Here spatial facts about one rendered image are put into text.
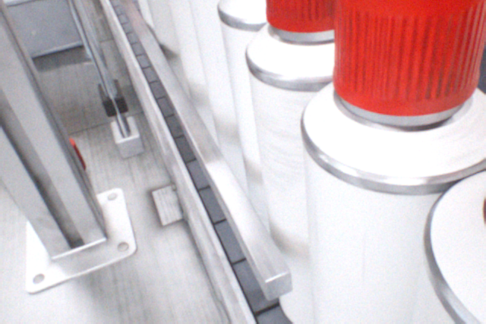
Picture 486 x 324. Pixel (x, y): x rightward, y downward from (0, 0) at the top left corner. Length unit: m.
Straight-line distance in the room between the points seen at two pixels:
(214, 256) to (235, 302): 0.04
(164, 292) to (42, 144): 0.14
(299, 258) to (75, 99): 0.47
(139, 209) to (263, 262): 0.25
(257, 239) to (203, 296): 0.16
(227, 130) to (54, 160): 0.13
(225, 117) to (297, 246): 0.11
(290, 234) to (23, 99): 0.20
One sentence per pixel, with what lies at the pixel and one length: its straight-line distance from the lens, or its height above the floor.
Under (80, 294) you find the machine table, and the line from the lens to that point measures 0.38.
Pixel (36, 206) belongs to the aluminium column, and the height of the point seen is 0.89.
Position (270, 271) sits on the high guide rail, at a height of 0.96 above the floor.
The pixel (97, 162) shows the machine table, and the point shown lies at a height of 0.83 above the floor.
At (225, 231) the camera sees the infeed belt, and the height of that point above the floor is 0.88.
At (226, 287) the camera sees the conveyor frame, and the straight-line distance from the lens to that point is 0.29.
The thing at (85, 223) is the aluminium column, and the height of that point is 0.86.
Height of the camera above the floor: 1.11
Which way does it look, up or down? 38 degrees down
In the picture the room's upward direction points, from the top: 9 degrees counter-clockwise
